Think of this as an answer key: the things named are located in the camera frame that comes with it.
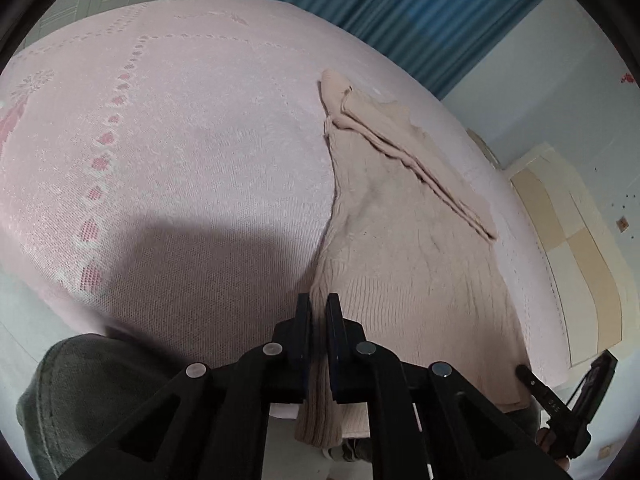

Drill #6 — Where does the beige knit sweater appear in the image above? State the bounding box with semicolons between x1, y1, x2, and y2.
310;70;530;413

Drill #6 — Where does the right hand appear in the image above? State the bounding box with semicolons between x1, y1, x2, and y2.
535;427;570;471

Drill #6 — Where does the beige checkered headboard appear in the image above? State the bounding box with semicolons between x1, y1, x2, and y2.
501;143;639;385

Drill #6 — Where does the grey-green trouser leg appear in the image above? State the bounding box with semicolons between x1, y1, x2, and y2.
16;334;183;479

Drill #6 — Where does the pink bed cover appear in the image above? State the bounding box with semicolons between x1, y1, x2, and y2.
1;0;570;386

